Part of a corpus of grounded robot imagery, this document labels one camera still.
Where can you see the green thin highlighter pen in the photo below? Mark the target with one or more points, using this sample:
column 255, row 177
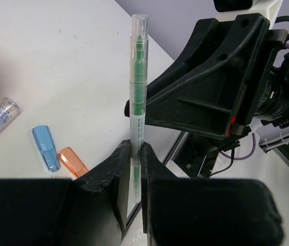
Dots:
column 137, row 99

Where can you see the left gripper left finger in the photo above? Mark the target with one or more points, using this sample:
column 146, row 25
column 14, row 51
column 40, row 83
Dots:
column 91, row 210

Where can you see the blue translucent eraser case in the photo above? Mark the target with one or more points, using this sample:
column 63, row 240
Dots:
column 46, row 147

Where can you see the orange translucent eraser case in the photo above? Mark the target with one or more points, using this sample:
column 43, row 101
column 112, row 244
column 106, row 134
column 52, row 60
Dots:
column 72, row 162

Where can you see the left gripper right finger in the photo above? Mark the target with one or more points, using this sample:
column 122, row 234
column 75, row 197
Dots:
column 184, row 211

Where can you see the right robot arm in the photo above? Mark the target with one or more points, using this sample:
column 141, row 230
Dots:
column 281, row 63

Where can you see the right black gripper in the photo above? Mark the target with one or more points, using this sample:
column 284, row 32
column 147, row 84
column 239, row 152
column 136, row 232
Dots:
column 208, row 90

